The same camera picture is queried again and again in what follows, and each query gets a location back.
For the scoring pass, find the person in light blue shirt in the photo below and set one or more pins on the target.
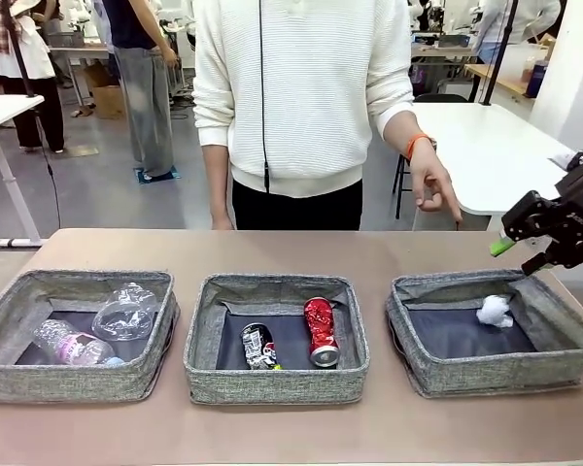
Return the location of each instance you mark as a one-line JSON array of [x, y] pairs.
[[524, 19]]

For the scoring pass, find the person's left hand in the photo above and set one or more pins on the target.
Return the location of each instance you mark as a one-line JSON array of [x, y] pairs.
[[432, 179]]

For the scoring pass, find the person in white sweater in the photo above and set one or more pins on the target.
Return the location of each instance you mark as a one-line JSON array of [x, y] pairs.
[[311, 73]]

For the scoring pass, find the clear plastic cup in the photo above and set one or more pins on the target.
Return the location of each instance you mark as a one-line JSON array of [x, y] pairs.
[[126, 315]]

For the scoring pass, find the person's right forearm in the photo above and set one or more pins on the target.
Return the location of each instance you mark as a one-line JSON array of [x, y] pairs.
[[218, 179]]

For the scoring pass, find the orange wristband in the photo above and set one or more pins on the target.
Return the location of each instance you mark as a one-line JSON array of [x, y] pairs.
[[416, 144]]

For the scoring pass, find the black folding chair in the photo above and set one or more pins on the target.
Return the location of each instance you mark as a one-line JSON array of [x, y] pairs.
[[402, 175]]

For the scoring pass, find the wooden table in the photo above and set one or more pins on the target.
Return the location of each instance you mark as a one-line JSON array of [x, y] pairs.
[[473, 71]]

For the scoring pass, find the black pole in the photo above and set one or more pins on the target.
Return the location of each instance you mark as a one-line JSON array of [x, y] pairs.
[[495, 68]]

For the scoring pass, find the cardboard box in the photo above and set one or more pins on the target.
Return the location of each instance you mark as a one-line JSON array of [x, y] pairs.
[[108, 99]]

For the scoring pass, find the blue floor mat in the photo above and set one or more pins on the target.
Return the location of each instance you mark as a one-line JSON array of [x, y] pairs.
[[167, 174]]

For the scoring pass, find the person in grey wide trousers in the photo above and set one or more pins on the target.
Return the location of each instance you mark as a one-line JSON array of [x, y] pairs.
[[146, 97]]

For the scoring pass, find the white translucent container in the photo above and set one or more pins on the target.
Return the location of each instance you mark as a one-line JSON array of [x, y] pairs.
[[515, 63]]

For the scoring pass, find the crushed red can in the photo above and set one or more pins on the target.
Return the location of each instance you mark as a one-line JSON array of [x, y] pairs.
[[322, 330]]

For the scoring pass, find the person's left forearm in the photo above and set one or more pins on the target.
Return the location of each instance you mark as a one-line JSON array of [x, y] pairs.
[[398, 128]]

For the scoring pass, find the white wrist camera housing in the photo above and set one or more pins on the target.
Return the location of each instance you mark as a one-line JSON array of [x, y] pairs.
[[563, 159]]

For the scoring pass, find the grey background table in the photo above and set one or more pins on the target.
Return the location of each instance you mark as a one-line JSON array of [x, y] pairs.
[[85, 53]]

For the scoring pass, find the black tripod stand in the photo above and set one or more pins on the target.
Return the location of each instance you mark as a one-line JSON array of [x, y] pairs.
[[26, 82]]

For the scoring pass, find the crushed black silver can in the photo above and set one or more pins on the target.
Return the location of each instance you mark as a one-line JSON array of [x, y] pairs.
[[260, 347]]

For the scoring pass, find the white desk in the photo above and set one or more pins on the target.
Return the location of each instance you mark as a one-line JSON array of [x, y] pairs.
[[0, 109], [495, 145]]

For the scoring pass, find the grey fabric basket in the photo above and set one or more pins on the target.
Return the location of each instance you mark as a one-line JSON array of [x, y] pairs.
[[490, 376], [272, 386], [78, 383]]

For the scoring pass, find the white paper ball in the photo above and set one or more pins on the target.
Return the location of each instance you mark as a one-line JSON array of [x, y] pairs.
[[494, 310]]

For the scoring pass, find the clear bottle pink label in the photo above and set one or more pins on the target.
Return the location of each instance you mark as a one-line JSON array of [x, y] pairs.
[[73, 344]]

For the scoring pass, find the dark blue bottle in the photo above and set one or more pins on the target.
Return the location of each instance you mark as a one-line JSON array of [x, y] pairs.
[[537, 77]]

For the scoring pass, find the person in plaid shirt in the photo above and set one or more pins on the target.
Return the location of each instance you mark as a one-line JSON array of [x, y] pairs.
[[24, 58]]

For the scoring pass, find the person's right hand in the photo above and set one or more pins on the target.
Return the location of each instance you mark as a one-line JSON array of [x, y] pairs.
[[222, 224]]

